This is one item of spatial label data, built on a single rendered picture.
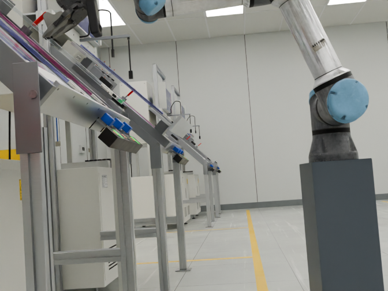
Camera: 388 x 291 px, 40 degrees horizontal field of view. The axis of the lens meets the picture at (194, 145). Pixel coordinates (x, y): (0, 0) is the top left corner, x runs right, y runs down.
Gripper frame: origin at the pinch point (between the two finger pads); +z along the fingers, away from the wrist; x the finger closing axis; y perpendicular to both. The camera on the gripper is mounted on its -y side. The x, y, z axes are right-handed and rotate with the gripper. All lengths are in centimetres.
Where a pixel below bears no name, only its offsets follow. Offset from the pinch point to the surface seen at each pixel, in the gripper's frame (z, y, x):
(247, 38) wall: -178, 116, -760
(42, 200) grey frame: 13, -47, 53
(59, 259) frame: 45, -50, -22
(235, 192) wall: 5, -79, -760
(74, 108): 1.8, -30.8, 30.7
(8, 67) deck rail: 4, -22, 49
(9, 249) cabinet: 45, -42, 2
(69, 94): -0.7, -30.3, 39.1
